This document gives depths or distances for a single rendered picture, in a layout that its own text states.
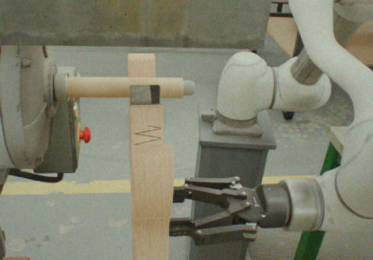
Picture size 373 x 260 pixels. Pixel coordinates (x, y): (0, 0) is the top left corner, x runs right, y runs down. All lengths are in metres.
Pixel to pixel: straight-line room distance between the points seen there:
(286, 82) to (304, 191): 0.82
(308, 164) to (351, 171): 2.10
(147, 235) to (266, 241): 1.67
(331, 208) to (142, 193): 0.37
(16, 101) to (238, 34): 0.29
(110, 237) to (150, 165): 1.70
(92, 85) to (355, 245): 1.86
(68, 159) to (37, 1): 0.59
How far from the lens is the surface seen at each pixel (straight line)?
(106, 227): 2.22
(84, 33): 0.51
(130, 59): 0.74
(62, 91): 0.70
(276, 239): 2.25
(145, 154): 0.48
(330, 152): 1.34
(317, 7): 1.00
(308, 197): 0.76
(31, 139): 0.65
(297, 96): 1.55
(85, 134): 1.07
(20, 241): 2.21
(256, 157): 1.64
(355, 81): 0.77
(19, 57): 0.61
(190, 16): 0.51
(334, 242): 2.34
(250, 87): 1.54
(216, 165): 1.65
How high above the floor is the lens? 1.59
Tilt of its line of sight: 32 degrees down
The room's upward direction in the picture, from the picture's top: 5 degrees clockwise
